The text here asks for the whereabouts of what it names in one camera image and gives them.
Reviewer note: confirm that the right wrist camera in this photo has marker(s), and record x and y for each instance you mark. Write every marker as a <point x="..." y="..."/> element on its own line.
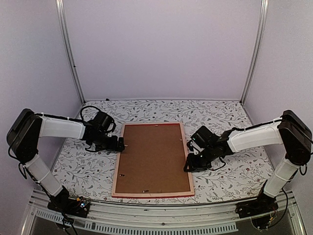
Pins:
<point x="203" y="138"/>

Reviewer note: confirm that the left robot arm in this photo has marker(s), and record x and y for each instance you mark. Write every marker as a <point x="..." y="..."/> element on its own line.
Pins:
<point x="29" y="127"/>

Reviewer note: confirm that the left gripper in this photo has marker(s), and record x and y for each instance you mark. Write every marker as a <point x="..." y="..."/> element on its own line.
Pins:
<point x="113" y="146"/>

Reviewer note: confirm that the front aluminium rail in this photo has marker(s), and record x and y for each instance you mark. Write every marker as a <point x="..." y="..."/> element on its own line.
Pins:
<point x="112" y="218"/>

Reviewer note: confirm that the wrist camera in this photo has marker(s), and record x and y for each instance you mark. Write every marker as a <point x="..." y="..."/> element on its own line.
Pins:
<point x="203" y="138"/>
<point x="104" y="122"/>

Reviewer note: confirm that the aluminium corner post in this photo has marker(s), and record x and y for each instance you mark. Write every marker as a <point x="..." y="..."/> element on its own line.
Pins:
<point x="65" y="35"/>
<point x="256" y="49"/>

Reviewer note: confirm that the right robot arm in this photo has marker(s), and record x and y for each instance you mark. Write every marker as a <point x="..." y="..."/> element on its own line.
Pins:
<point x="287" y="130"/>

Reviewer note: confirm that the brown backing board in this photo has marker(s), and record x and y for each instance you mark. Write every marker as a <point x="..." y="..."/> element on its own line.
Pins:
<point x="151" y="159"/>

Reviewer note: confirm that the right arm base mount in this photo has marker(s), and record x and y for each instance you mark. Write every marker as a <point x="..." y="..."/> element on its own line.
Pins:
<point x="262" y="211"/>

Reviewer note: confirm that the wooden picture frame red edge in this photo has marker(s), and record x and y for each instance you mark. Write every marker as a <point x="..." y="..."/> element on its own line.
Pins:
<point x="188" y="176"/>

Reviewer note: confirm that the floral patterned table cover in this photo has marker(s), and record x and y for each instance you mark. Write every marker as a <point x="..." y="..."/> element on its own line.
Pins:
<point x="237" y="177"/>

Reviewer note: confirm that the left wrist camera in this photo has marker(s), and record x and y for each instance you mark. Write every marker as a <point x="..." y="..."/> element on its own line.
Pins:
<point x="104" y="122"/>

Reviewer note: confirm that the right aluminium corner post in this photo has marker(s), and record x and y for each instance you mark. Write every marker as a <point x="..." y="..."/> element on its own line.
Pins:
<point x="256" y="49"/>

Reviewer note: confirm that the left aluminium corner post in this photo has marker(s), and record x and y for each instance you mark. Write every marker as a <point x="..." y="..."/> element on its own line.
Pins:
<point x="65" y="35"/>

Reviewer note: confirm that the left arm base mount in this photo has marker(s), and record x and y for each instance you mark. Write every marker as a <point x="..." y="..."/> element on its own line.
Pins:
<point x="78" y="207"/>

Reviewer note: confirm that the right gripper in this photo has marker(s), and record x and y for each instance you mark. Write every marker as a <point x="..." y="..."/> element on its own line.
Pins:
<point x="193" y="166"/>

